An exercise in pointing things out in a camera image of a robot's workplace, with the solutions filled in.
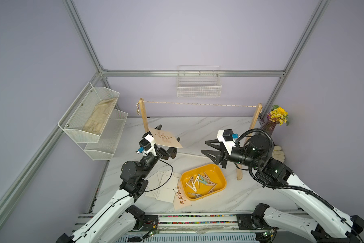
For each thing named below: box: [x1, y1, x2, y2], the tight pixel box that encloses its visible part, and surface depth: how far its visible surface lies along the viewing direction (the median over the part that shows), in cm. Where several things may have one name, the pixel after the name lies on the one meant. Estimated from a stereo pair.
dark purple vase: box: [259, 116, 280, 137], surface depth 98 cm
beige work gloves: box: [271, 145, 286, 164], surface depth 101 cm
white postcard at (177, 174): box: [172, 171, 182, 179], surface depth 92 cm
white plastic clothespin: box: [185, 181, 198, 192], surface depth 85 cm
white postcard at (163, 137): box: [148, 127, 184, 149], surface depth 54 cm
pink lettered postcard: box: [175, 185, 186, 206], surface depth 83 cm
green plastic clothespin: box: [198, 173, 208, 185], surface depth 88 cm
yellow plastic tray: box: [180, 163, 227, 201], surface depth 88 cm
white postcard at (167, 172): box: [158, 169, 173, 177], surface depth 92 cm
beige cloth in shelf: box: [82, 97, 118, 135], surface depth 80 cm
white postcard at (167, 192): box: [155, 174, 179, 204], surface depth 84 cm
